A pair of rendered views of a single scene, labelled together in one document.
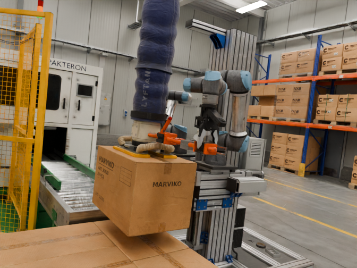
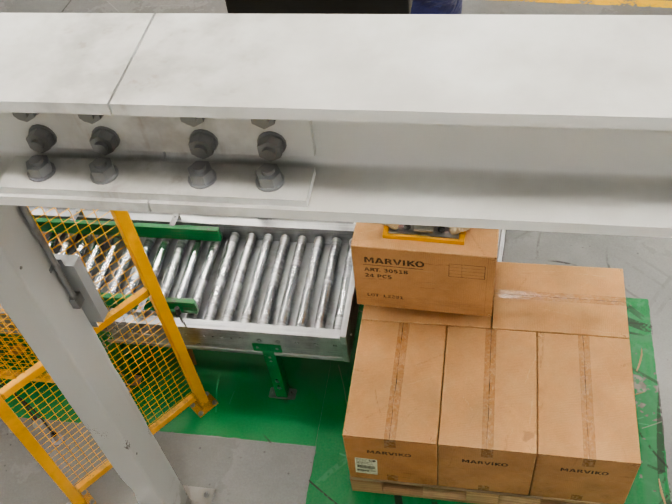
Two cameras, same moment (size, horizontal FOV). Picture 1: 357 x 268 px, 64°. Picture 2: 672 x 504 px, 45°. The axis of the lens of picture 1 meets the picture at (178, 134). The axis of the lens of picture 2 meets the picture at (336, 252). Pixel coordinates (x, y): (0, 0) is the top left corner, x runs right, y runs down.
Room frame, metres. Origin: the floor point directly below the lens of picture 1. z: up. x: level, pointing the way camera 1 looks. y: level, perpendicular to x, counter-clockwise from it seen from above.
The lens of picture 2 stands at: (0.28, 1.94, 3.59)
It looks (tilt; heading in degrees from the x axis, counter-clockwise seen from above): 49 degrees down; 322
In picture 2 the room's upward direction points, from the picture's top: 9 degrees counter-clockwise
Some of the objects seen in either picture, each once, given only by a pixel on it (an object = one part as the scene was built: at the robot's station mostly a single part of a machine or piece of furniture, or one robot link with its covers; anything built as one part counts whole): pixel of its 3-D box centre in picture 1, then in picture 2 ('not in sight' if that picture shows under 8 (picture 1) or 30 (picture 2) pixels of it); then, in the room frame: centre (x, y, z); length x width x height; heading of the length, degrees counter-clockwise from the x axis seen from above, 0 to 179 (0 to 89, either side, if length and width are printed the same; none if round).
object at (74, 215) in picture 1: (116, 210); (354, 280); (2.13, 0.40, 0.58); 0.70 x 0.03 x 0.06; 127
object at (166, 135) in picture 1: (166, 138); not in sight; (1.63, 0.06, 1.20); 0.10 x 0.08 x 0.06; 125
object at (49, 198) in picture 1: (37, 184); (109, 327); (2.88, 1.36, 0.50); 2.31 x 0.05 x 0.19; 37
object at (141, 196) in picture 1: (140, 184); (428, 247); (1.83, 0.21, 0.88); 0.60 x 0.40 x 0.40; 35
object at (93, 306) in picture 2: not in sight; (64, 287); (2.19, 1.58, 1.62); 0.20 x 0.05 x 0.30; 37
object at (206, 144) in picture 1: (205, 148); not in sight; (1.34, -0.13, 1.20); 0.08 x 0.07 x 0.05; 35
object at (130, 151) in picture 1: (130, 149); (424, 229); (1.78, 0.29, 1.10); 0.34 x 0.10 x 0.05; 35
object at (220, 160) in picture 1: (215, 156); not in sight; (1.98, -0.28, 1.09); 0.15 x 0.15 x 0.10
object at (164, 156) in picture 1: (156, 150); not in sight; (1.89, 0.13, 1.10); 0.34 x 0.10 x 0.05; 35
